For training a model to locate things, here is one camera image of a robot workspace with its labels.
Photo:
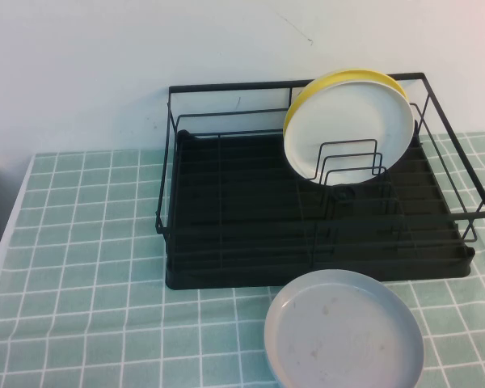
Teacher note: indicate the green checked tablecloth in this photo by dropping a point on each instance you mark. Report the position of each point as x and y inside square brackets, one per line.
[85, 242]

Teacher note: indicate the yellow round plate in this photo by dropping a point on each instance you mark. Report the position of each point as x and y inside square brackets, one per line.
[357, 74]

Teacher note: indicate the grey-blue round plate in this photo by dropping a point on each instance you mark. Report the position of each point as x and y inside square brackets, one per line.
[339, 335]

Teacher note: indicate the white round plate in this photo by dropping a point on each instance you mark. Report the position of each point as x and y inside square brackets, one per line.
[347, 117]

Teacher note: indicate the black plastic drip tray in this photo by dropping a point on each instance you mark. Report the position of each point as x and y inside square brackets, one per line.
[246, 194]

